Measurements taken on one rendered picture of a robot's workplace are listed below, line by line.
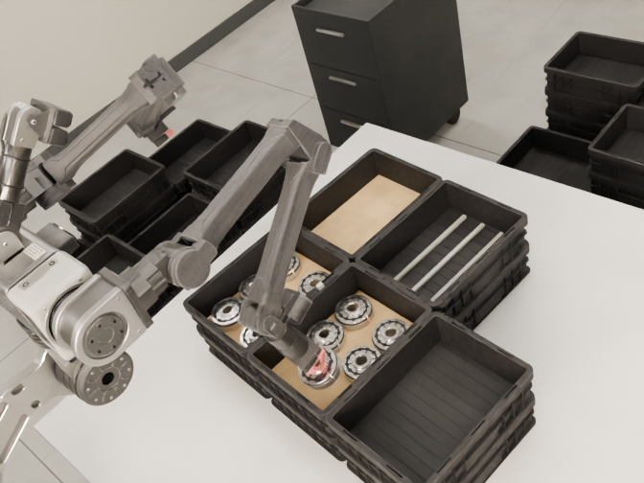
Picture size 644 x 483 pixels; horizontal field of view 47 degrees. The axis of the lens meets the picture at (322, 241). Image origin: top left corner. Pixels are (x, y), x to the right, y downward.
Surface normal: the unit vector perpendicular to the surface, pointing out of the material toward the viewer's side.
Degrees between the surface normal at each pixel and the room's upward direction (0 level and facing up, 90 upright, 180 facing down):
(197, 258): 77
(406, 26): 90
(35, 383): 90
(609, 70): 0
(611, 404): 0
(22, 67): 90
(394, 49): 90
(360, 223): 0
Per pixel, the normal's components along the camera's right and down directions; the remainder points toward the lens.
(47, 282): -0.23, -0.70
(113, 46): 0.73, 0.33
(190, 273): 0.66, 0.17
